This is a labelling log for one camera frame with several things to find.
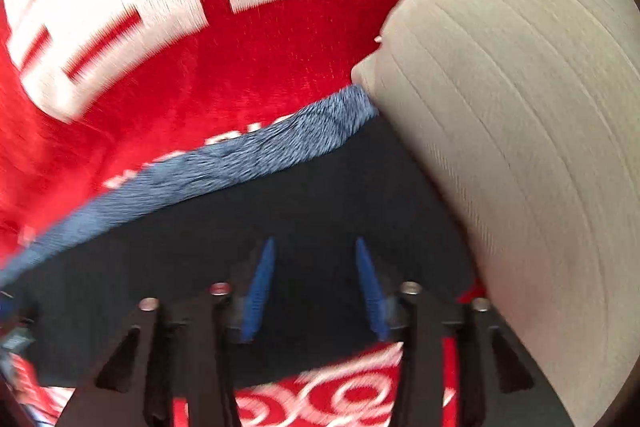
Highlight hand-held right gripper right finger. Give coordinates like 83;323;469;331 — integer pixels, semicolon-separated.
355;237;576;427

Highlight black pants with blue waistband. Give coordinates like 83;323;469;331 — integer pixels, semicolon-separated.
0;84;482;389

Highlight grey pillow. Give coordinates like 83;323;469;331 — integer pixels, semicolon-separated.
352;0;640;427

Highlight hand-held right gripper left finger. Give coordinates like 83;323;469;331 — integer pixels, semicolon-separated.
55;237;276;427

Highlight red printed blanket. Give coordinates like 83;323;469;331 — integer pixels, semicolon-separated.
0;0;488;427

